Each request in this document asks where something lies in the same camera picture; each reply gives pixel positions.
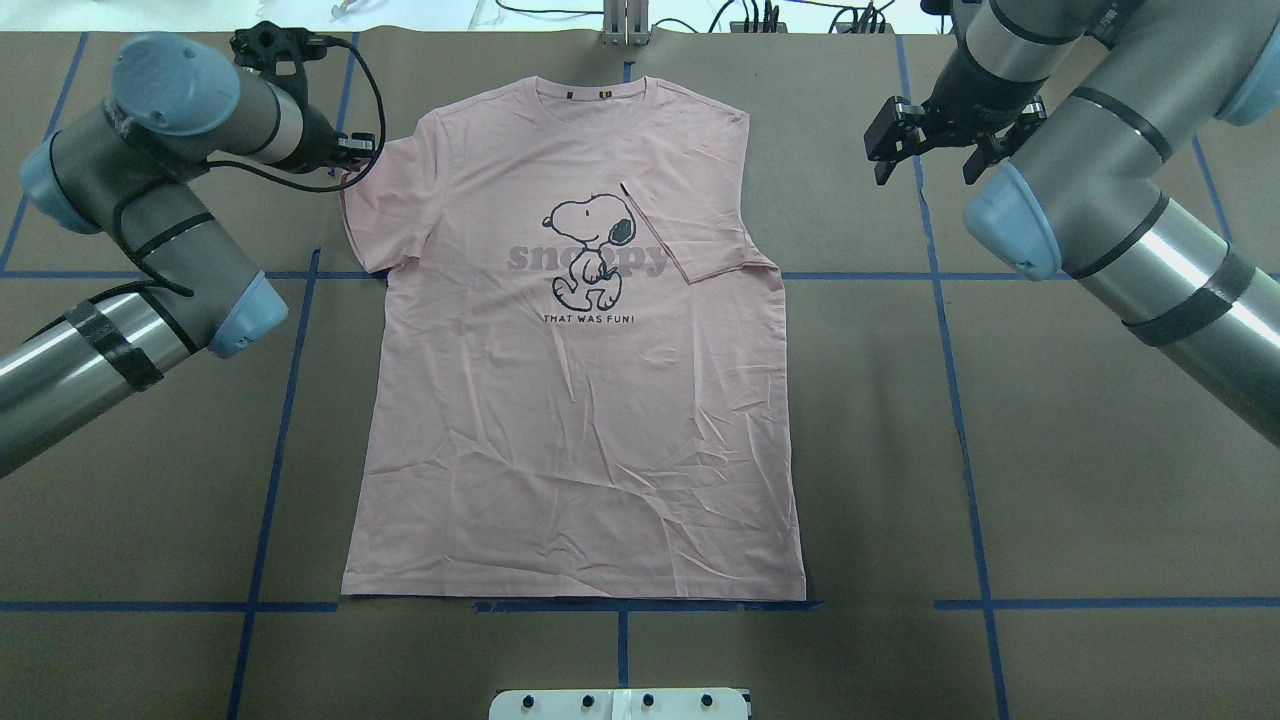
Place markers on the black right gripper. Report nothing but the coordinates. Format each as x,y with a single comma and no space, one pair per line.
973,96

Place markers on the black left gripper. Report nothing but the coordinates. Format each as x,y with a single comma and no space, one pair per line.
317,141

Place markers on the pink Snoopy t-shirt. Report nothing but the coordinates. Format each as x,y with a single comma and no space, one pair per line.
582,387

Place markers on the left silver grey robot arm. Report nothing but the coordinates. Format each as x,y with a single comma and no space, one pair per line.
124,169

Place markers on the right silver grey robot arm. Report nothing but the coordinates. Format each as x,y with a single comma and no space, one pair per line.
1075,105

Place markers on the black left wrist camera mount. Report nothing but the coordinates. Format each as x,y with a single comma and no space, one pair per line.
278,54

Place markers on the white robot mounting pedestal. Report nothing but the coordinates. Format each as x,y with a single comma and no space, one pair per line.
623,703

